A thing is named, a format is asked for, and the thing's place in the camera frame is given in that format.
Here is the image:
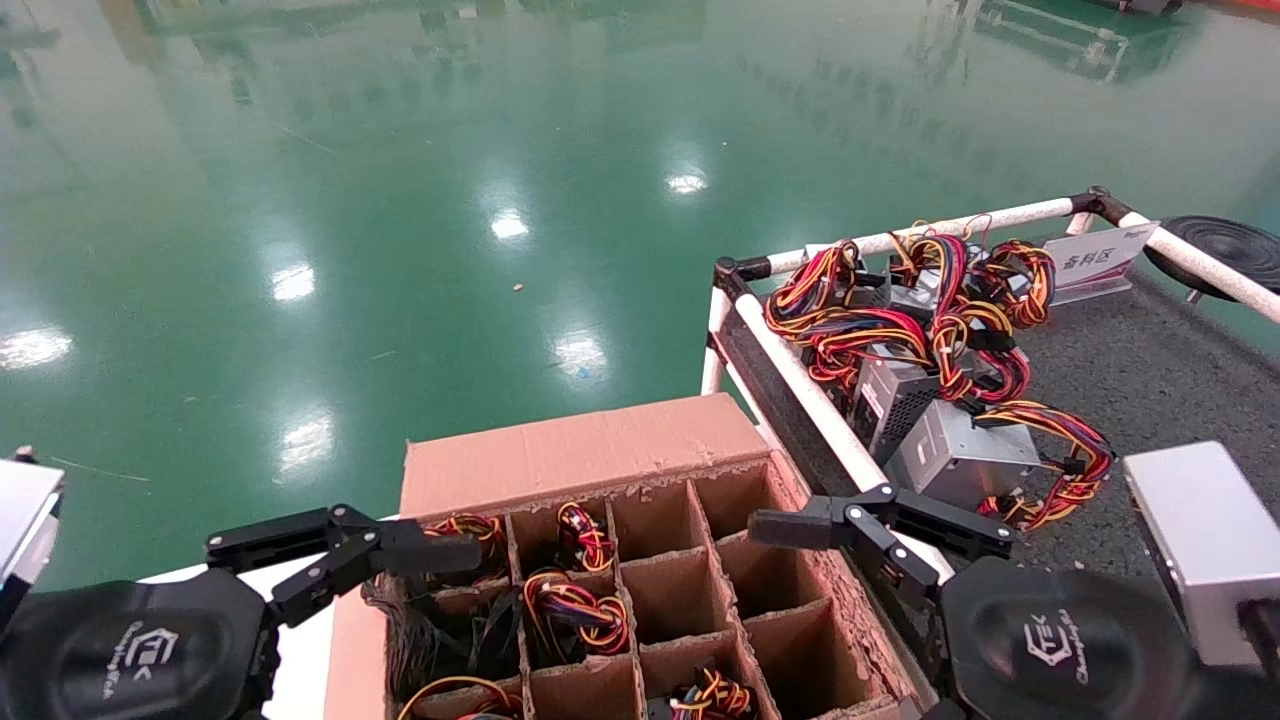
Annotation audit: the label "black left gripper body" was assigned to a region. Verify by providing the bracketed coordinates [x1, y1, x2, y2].
[0, 568, 278, 720]

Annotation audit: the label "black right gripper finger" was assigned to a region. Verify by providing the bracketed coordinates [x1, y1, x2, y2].
[859, 484, 1017, 560]
[747, 496, 947, 612]

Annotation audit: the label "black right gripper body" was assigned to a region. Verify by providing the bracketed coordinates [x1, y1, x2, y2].
[925, 556, 1280, 720]

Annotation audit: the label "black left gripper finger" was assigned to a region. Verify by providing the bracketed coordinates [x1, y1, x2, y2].
[205, 504, 378, 574]
[268, 518, 484, 629]

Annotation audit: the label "brown cardboard box with dividers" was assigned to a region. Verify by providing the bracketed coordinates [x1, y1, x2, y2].
[322, 393, 931, 720]

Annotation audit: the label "silver power supply unit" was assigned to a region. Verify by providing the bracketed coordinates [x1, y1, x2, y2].
[885, 398, 1116, 531]

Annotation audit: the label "power supply with mesh vent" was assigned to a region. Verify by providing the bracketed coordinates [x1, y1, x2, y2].
[850, 330, 1031, 463]

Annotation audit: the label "grey power supply unit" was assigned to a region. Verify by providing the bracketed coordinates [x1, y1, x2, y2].
[880, 232, 976, 331]

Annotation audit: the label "white label sign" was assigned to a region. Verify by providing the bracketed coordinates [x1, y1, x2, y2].
[1043, 220, 1161, 304]

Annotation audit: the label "black round disc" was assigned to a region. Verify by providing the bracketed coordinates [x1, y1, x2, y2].
[1143, 215, 1280, 303]

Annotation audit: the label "power supply black cables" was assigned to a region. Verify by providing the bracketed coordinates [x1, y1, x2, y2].
[362, 578, 523, 701]

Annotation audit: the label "white pipe table frame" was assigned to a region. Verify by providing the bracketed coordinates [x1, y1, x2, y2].
[700, 186, 1280, 601]

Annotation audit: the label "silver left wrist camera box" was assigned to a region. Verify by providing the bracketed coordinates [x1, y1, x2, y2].
[0, 457, 66, 611]

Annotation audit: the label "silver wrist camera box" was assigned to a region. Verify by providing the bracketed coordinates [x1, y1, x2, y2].
[0, 457, 66, 611]
[1122, 440, 1280, 673]

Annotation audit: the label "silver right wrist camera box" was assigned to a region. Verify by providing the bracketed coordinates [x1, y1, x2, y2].
[1122, 440, 1280, 673]

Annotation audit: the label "power supply thick red cables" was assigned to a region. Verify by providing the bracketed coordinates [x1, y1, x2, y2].
[765, 240, 936, 391]

